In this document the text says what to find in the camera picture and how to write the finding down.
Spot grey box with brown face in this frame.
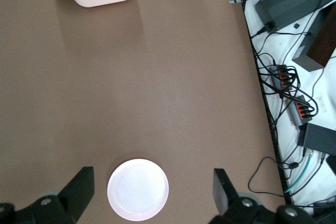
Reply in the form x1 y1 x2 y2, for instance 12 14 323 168
291 5 336 73

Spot dark grey power brick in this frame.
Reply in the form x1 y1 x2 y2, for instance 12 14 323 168
254 0 333 33

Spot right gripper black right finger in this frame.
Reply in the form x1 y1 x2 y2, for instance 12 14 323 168
209 167 316 224

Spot grey USB hub orange ports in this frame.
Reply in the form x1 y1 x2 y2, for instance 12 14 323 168
267 63 299 90
285 94 317 127

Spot teal cable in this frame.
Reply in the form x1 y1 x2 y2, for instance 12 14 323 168
285 153 317 194

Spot round pink plate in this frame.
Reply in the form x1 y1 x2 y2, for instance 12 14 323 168
107 158 170 222

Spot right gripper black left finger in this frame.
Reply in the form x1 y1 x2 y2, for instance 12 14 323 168
0 166 95 224

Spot flat black box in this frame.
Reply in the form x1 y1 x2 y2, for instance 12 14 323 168
298 122 336 154

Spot thin black looped cable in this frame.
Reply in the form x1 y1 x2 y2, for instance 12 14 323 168
247 156 300 199

